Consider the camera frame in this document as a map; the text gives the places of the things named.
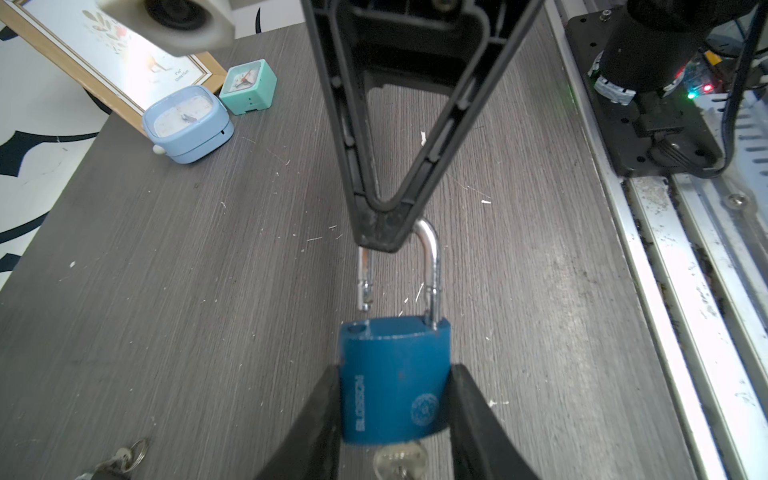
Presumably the blue round alarm clock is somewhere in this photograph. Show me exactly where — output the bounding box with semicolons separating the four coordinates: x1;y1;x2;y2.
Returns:
142;85;234;165

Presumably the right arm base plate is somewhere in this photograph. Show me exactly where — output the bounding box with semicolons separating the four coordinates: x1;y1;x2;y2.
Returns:
565;7;723;177

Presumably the green square alarm clock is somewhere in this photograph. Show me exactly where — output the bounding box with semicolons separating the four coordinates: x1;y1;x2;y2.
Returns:
219;59;277;115

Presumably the wooden picture frame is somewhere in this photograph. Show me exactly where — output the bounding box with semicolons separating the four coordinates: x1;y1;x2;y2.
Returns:
1;1;226;131

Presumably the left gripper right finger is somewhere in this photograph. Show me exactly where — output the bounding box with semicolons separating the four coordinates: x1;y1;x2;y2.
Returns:
446;364;539;480

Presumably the blue padlock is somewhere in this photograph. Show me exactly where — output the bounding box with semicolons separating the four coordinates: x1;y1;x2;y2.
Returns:
339;218;451;479

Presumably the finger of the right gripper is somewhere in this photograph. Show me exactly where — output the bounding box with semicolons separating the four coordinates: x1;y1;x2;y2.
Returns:
301;1;542;252

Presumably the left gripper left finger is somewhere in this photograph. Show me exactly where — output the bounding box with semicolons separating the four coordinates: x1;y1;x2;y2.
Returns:
255;365;341;480

